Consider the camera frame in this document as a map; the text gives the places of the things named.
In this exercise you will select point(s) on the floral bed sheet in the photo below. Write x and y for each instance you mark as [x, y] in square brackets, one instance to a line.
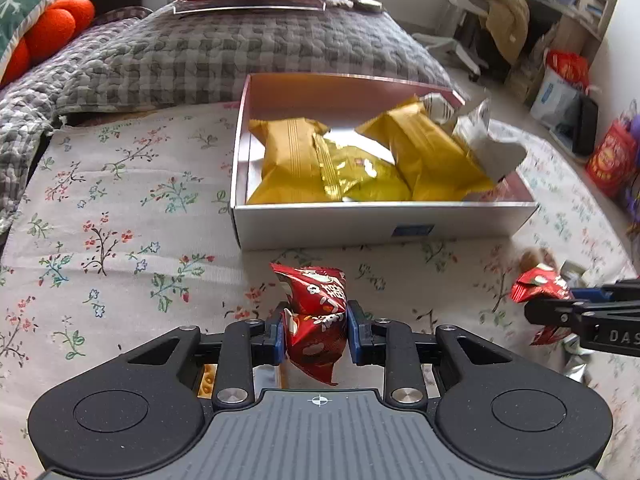
[125, 210]

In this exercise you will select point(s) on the black upright device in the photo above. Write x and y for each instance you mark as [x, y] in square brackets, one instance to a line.
[586, 125]

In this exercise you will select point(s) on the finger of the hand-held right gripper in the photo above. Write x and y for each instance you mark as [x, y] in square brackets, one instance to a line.
[590, 292]
[555, 314]

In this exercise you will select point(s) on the white blue shopping bag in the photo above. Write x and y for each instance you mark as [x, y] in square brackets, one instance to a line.
[550, 97]

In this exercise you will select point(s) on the pink white cardboard box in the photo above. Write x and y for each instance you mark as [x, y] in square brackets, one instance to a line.
[310, 225]

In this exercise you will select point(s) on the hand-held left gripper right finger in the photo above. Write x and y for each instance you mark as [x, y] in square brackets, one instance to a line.
[353, 332]

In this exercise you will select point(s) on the small orange pumpkin cushion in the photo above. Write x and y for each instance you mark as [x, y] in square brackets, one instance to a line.
[50, 25]

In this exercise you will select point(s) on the grey checkered quilt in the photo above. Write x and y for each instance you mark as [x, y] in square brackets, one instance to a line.
[200, 55]

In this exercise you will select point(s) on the small white packet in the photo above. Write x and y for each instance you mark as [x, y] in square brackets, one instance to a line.
[365, 3]

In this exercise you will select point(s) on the small orange snack packet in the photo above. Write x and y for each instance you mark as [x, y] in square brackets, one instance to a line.
[207, 385]

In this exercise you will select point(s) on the wooden desk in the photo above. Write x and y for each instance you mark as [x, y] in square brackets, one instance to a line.
[580, 25]

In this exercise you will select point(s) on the olive yellow snack packet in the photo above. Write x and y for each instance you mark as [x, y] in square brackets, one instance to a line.
[360, 180]

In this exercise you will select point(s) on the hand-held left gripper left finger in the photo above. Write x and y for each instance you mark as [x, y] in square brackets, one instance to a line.
[278, 335]

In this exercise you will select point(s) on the beige fluffy coat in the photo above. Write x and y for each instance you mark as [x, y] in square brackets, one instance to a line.
[507, 20]

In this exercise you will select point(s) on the red snack packet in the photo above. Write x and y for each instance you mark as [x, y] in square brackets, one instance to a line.
[315, 330]
[537, 282]

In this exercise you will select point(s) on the green patterned pillow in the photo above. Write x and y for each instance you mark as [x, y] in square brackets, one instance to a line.
[15, 5]

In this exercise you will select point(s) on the red gift bag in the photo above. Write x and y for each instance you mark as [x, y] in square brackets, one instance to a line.
[567, 67]

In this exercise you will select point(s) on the white snack bag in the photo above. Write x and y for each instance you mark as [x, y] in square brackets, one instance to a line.
[492, 155]

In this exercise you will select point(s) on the red printed bag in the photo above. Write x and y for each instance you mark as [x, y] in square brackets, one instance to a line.
[612, 155]

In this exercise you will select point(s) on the clear acrylic tray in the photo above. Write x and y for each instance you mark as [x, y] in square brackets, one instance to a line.
[240, 6]

